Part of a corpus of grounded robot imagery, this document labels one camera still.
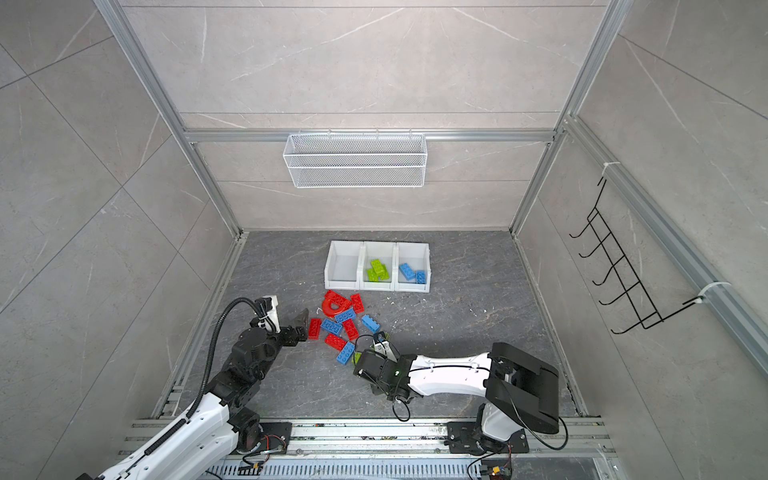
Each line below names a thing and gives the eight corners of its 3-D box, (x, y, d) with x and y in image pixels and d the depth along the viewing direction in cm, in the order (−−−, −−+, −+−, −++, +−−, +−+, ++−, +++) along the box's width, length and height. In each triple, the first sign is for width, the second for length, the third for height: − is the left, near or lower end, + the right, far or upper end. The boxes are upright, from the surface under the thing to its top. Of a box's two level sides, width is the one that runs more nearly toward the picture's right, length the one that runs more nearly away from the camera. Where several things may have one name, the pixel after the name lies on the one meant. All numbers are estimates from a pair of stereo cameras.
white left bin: (326, 291, 104) (322, 279, 98) (332, 253, 115) (329, 240, 109) (360, 291, 104) (358, 279, 98) (363, 253, 115) (362, 240, 109)
